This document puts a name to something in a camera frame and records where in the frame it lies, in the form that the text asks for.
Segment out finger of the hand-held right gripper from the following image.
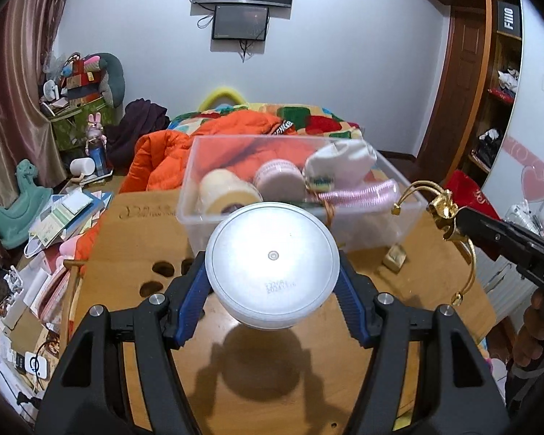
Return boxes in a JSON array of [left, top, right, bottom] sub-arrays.
[[461, 206, 544, 255], [452, 216, 525, 266]]

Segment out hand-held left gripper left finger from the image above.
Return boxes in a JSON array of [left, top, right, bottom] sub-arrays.
[[35, 260, 209, 435]]

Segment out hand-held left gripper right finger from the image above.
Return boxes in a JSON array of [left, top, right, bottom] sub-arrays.
[[333, 265, 511, 435]]

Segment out gold headband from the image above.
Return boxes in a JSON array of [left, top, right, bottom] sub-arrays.
[[391, 180, 477, 306]]

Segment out clear plastic storage box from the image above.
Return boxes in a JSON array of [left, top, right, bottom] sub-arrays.
[[177, 133, 429, 259]]

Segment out white round plastic jar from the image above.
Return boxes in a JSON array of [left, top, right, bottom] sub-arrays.
[[205, 203, 342, 331]]

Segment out cream tape roll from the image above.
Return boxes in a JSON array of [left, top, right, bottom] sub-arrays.
[[198, 169, 264, 216]]

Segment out pink hair tie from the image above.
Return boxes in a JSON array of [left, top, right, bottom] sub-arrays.
[[317, 179, 400, 207]]

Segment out pink round container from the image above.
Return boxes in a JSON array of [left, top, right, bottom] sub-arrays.
[[254, 158, 305, 204]]

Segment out white sock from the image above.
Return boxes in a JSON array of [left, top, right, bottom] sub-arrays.
[[304, 140, 378, 191]]

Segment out person's right hand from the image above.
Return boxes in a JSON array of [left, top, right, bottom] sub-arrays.
[[513, 289, 544, 369]]

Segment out red bag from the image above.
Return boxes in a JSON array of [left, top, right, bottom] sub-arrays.
[[444, 170, 495, 211]]

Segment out small gold box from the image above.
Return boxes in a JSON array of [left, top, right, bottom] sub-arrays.
[[383, 245, 408, 269]]

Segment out wooden desk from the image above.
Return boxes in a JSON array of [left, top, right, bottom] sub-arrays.
[[66, 190, 497, 435]]

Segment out white wardrobe with pink hearts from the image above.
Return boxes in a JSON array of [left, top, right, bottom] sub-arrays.
[[478, 0, 544, 245]]

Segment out wooden shelf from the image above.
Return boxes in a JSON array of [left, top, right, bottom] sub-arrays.
[[465, 0, 524, 186]]

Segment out orange puffer jacket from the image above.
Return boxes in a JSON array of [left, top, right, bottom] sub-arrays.
[[77, 111, 327, 277]]

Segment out wooden door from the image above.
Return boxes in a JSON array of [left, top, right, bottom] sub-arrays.
[[417, 4, 490, 177]]

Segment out pile of papers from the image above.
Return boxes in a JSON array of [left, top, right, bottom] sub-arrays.
[[25, 189, 114, 254]]

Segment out white power adapter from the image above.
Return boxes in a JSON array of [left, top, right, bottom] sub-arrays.
[[25, 352, 50, 378]]

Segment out white cup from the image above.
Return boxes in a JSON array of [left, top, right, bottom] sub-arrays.
[[70, 158, 96, 177]]

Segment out pink rabbit blue bottle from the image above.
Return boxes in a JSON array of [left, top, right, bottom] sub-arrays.
[[85, 112, 110, 175]]

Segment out dark purple cloth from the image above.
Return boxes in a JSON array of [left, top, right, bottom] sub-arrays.
[[106, 99, 170, 164]]

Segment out teal dinosaur plush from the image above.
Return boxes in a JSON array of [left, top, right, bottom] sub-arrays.
[[0, 159, 54, 250]]

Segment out green storage box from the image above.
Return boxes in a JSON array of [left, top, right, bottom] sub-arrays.
[[50, 104, 116, 150]]

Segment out grey plush cushion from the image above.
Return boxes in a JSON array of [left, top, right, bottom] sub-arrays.
[[97, 53, 127, 109]]

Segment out stack of colourful toy boxes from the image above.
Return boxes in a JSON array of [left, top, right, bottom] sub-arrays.
[[59, 54, 103, 100]]

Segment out pink curtain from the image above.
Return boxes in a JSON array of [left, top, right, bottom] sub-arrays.
[[0, 0, 69, 209]]

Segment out wooden stick frame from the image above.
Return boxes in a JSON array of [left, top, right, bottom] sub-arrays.
[[61, 258, 85, 354]]

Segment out yellow ring cushion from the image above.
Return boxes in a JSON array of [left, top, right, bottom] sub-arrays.
[[199, 86, 246, 112]]

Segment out small black wall monitor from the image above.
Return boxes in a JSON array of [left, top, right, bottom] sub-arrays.
[[211, 4, 270, 41]]

